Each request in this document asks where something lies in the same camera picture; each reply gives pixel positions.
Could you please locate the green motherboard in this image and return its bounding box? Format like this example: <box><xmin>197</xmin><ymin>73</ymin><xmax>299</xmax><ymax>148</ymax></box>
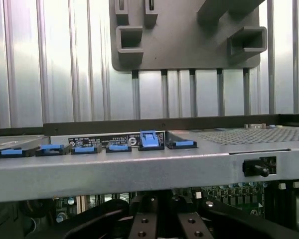
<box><xmin>52</xmin><ymin>183</ymin><xmax>299</xmax><ymax>221</ymax></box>

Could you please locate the black and grey PC case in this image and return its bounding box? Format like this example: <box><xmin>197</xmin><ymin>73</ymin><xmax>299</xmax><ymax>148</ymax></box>
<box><xmin>0</xmin><ymin>113</ymin><xmax>299</xmax><ymax>239</ymax></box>

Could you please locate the blue slot latch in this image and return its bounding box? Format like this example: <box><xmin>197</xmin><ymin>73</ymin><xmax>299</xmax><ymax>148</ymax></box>
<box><xmin>39</xmin><ymin>143</ymin><xmax>65</xmax><ymax>153</ymax></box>
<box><xmin>0</xmin><ymin>148</ymin><xmax>24</xmax><ymax>159</ymax></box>
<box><xmin>139</xmin><ymin>128</ymin><xmax>158</xmax><ymax>147</ymax></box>
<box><xmin>173</xmin><ymin>140</ymin><xmax>195</xmax><ymax>147</ymax></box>
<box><xmin>108</xmin><ymin>144</ymin><xmax>130</xmax><ymax>152</ymax></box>
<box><xmin>71</xmin><ymin>146</ymin><xmax>95</xmax><ymax>155</ymax></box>

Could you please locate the grey parts rack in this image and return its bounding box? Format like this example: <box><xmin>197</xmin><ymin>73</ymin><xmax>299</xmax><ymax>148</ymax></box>
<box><xmin>109</xmin><ymin>0</ymin><xmax>268</xmax><ymax>73</ymax></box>

